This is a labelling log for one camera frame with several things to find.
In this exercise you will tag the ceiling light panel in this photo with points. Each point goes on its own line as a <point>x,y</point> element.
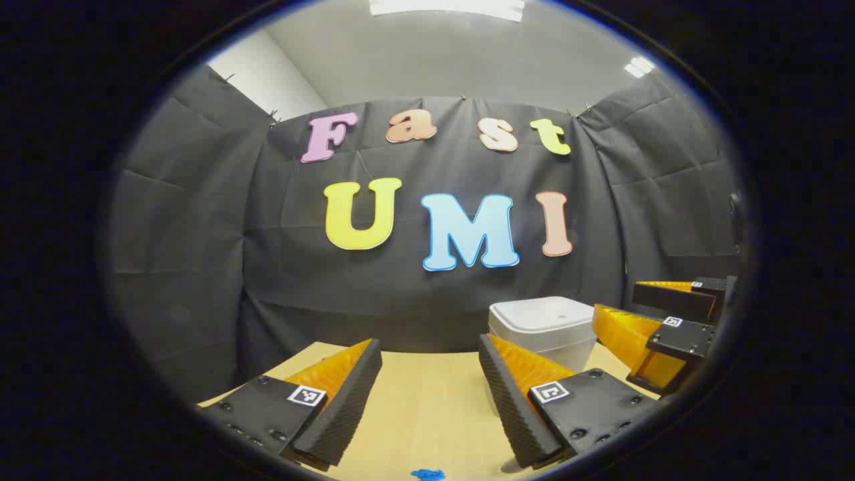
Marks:
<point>640,67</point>
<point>447,8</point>

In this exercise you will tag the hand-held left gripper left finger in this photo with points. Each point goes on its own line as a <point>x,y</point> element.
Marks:
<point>347,407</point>

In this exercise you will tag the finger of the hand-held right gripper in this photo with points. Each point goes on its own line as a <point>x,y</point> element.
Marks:
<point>681,339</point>
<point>674,302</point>

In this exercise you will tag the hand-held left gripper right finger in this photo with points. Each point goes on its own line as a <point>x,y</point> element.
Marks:
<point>511,414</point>

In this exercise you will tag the black backdrop cloth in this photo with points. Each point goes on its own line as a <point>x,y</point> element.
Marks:
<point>401,300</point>

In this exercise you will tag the blue paper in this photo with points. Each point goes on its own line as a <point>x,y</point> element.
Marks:
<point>427,475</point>

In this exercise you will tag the wooden desktop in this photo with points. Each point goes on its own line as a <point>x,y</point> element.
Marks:
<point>427,414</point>

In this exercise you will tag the white desktop garbage bin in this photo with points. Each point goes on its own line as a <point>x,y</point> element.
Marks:
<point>541,317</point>

